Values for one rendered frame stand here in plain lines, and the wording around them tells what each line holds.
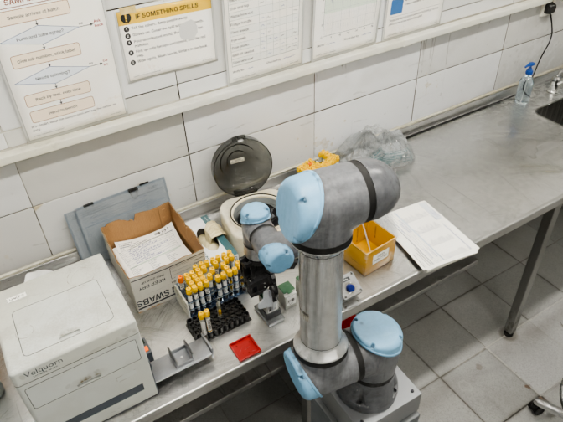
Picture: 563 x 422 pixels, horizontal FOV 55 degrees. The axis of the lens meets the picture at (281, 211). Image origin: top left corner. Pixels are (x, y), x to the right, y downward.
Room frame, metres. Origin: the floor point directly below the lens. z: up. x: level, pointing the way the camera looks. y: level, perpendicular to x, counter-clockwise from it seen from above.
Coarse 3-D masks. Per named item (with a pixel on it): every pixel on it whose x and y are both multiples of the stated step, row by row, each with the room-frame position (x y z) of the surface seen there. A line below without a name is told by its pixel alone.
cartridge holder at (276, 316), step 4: (256, 304) 1.10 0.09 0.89; (256, 308) 1.08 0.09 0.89; (280, 308) 1.06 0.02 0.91; (260, 312) 1.07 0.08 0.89; (264, 312) 1.05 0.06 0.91; (272, 312) 1.05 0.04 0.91; (276, 312) 1.05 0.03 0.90; (280, 312) 1.06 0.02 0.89; (264, 316) 1.05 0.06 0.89; (268, 316) 1.04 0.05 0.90; (272, 316) 1.05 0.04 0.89; (276, 316) 1.05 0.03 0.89; (280, 316) 1.05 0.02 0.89; (284, 316) 1.05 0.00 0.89; (264, 320) 1.05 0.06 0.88; (268, 320) 1.04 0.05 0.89; (272, 320) 1.04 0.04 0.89; (276, 320) 1.04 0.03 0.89; (280, 320) 1.04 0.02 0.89; (268, 324) 1.02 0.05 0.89; (272, 324) 1.03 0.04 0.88
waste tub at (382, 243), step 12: (360, 228) 1.37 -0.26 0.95; (372, 228) 1.37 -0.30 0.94; (384, 228) 1.33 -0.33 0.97; (360, 240) 1.37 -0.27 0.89; (372, 240) 1.36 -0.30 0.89; (384, 240) 1.32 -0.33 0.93; (348, 252) 1.28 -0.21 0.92; (360, 252) 1.23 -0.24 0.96; (372, 252) 1.22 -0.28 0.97; (384, 252) 1.25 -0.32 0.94; (360, 264) 1.23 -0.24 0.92; (372, 264) 1.23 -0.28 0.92; (384, 264) 1.26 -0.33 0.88
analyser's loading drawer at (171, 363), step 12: (204, 336) 0.95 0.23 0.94; (168, 348) 0.91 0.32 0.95; (180, 348) 0.92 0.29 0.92; (192, 348) 0.93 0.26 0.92; (204, 348) 0.93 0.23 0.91; (156, 360) 0.89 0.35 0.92; (168, 360) 0.89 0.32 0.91; (180, 360) 0.89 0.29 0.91; (192, 360) 0.88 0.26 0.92; (156, 372) 0.86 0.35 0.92; (168, 372) 0.85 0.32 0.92
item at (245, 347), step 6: (246, 336) 0.99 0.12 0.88; (234, 342) 0.97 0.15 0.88; (240, 342) 0.97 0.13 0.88; (246, 342) 0.97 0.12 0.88; (252, 342) 0.97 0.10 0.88; (234, 348) 0.95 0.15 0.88; (240, 348) 0.95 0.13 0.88; (246, 348) 0.95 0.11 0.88; (252, 348) 0.95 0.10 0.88; (258, 348) 0.94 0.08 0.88; (240, 354) 0.93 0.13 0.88; (246, 354) 0.93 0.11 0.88; (252, 354) 0.92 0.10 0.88; (240, 360) 0.91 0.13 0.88
